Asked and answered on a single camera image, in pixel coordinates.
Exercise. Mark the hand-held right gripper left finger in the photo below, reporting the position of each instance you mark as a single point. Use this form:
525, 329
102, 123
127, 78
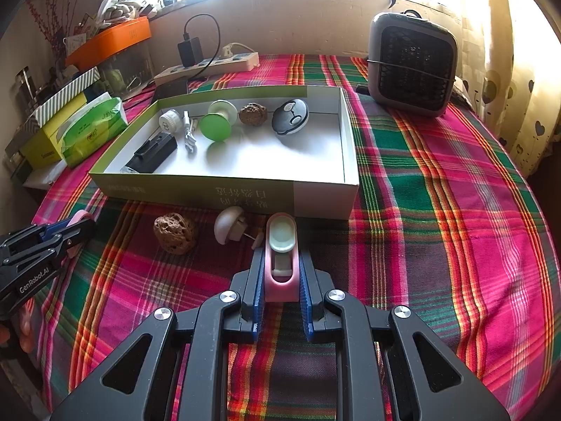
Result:
258, 289

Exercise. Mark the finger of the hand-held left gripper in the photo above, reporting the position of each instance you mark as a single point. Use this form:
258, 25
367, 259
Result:
57, 228
81, 230

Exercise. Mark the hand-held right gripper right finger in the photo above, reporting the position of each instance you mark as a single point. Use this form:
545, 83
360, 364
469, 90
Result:
307, 294

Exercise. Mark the pink handheld device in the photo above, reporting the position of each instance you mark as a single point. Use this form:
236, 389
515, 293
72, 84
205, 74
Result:
282, 237

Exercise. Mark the green and white cardboard box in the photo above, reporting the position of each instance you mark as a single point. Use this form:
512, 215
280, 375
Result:
245, 193

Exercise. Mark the black cylindrical flashlight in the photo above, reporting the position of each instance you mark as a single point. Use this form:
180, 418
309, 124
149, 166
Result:
153, 153

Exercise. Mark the black oval three-disc device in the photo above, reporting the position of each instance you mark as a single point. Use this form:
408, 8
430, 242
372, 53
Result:
290, 116

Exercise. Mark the person's left hand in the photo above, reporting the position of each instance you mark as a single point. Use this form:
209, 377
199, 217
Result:
26, 329

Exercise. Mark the white mushroom night light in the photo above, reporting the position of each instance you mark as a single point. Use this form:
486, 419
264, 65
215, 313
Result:
225, 226

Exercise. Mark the yellow-green box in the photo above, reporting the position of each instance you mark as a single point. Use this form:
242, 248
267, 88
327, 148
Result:
41, 149

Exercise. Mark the large brown walnut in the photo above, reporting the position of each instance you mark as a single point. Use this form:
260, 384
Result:
174, 233

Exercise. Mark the green tissue pack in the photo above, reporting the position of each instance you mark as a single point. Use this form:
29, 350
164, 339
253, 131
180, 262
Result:
94, 129

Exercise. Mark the striped box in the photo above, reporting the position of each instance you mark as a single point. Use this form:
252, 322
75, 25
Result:
65, 94

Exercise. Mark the white round cap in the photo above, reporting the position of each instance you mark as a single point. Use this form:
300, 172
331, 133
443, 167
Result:
169, 120

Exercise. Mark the glass jar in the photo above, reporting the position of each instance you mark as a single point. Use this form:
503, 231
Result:
25, 87

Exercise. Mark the plaid tablecloth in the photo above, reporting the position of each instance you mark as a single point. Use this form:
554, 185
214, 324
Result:
438, 228

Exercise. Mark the clear plastic container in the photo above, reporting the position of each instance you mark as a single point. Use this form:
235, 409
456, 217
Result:
127, 70

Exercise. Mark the black phone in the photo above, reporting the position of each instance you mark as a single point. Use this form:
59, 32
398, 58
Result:
171, 87

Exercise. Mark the small brown walnut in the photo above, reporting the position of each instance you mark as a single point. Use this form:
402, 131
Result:
250, 114

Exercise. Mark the orange box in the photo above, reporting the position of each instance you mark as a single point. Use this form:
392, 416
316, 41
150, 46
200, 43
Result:
109, 39

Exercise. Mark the red berry branches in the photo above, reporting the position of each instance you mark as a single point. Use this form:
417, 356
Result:
50, 13

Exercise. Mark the white power strip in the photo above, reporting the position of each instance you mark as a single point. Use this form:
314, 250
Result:
228, 65

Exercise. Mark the pile of white bags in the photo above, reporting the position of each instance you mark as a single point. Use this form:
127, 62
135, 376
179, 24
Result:
122, 4

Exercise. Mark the white plug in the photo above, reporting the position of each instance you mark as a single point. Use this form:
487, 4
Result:
225, 51

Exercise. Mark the grey fan heater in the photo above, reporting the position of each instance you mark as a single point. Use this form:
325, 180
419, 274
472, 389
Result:
412, 65

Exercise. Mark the yellow heart-print curtain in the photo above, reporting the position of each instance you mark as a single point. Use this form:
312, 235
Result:
517, 74

